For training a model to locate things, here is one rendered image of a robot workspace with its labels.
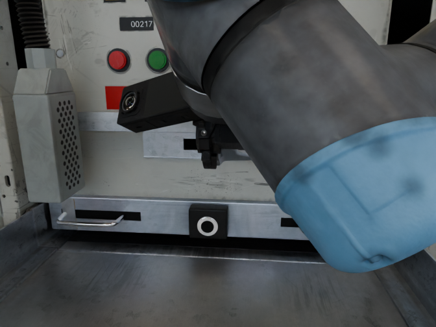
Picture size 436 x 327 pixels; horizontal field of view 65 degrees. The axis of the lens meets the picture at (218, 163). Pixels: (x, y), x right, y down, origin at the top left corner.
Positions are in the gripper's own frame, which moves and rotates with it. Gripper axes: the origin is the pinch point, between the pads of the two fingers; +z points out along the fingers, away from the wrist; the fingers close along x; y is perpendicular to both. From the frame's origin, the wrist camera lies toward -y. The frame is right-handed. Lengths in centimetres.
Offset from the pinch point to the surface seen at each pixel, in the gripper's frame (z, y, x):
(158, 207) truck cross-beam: 9.4, -9.4, -7.0
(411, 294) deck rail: 2.9, 25.8, -17.5
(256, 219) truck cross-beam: 9.8, 6.3, -8.3
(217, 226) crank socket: 7.8, 0.4, -9.8
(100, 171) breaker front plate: 7.9, -19.2, -1.8
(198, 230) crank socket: 8.3, -2.5, -10.5
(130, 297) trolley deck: 0.8, -9.9, -19.7
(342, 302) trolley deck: 1.6, 16.8, -18.8
